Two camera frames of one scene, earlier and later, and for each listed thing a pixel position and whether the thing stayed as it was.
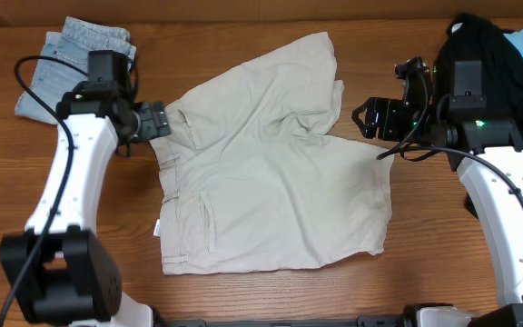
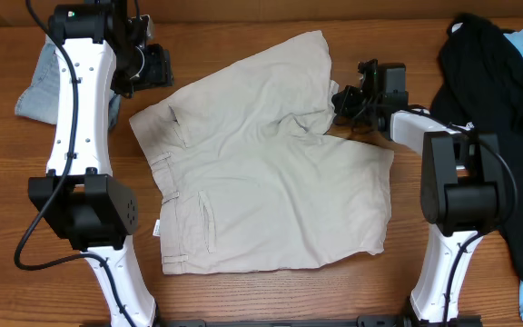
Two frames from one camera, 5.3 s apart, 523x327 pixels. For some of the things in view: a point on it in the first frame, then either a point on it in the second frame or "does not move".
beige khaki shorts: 249,180 does not move
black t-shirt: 509,94 does not move
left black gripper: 152,128 -> 160,74
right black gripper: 374,107 -> 342,104
